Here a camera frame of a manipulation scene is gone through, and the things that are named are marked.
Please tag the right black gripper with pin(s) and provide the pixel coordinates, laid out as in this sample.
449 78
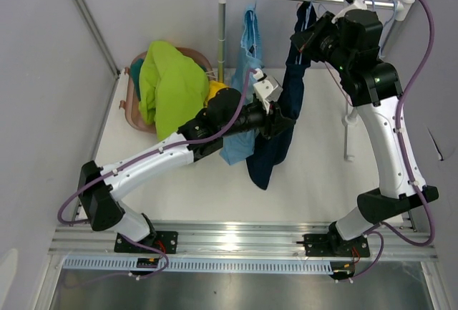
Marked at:
305 41

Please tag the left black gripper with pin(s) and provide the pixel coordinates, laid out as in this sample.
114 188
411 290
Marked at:
275 122

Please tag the navy blue shorts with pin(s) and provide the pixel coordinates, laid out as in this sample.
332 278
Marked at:
269 153

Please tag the pink wire hanger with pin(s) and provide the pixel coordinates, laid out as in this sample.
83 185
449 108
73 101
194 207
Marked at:
338 84

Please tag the yellow shorts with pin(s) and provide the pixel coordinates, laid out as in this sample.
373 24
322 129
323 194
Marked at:
214 88

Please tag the lime green shorts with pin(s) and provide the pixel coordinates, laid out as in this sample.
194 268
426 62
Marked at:
173 88

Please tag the dark green shorts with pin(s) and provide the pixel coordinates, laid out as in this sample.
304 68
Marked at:
135 68

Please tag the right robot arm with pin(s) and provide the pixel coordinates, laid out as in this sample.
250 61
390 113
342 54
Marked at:
401 187

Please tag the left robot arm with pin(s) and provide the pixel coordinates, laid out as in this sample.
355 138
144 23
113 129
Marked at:
104 187

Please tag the white metal clothes rack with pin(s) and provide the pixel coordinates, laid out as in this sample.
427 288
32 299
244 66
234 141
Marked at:
365 78

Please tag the pink plastic basin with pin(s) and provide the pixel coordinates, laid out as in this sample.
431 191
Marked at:
131 103

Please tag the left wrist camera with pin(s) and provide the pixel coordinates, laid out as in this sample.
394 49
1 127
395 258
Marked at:
266 89

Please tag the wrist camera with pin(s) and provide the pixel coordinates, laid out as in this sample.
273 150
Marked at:
352 5
266 89

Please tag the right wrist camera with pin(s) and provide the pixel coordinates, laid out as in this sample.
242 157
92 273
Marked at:
352 5

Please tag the aluminium mounting rail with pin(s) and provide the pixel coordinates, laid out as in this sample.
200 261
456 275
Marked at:
256 240

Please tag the slotted cable duct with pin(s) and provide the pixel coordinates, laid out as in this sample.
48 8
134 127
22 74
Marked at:
208 265

